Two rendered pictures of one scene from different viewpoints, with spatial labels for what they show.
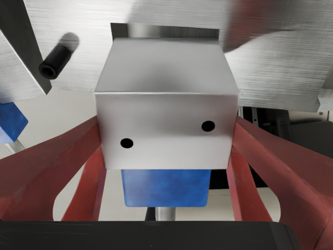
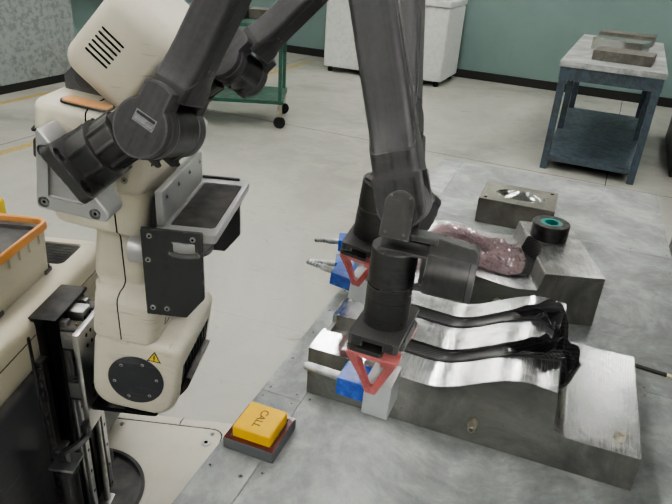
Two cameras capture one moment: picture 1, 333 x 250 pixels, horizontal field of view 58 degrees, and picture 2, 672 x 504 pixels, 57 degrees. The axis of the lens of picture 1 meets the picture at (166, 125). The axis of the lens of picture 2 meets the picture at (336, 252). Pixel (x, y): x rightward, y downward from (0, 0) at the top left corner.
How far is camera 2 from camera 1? 1.04 m
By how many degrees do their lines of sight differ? 52
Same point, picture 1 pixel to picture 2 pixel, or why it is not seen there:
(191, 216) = (205, 304)
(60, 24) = not seen: hidden behind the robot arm
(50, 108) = not seen: hidden behind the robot
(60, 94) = (199, 373)
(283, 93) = (343, 310)
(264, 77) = (350, 308)
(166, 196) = (340, 267)
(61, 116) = not seen: hidden behind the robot
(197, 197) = (336, 271)
